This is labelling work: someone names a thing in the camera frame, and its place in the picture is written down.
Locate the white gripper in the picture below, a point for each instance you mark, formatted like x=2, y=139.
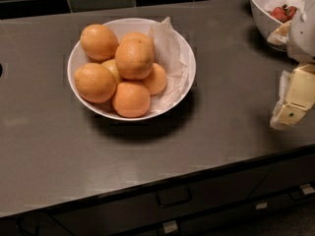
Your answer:
x=303, y=36

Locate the white bowl with strawberries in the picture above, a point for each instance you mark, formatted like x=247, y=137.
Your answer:
x=274, y=32

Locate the white bowl with oranges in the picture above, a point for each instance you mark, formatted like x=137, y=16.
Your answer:
x=78, y=58

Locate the dark drawer front right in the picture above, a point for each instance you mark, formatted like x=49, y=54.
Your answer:
x=290, y=182

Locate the dark drawer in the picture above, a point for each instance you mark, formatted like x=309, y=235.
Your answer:
x=163, y=204
x=290, y=182

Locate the red strawberries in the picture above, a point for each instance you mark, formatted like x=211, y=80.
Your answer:
x=284, y=13

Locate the dark drawer front left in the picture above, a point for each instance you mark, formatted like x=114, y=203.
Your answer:
x=163, y=204

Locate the white paper liner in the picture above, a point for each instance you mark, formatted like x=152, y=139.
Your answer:
x=175, y=55

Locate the small pale orange middle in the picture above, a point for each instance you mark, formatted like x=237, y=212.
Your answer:
x=111, y=66

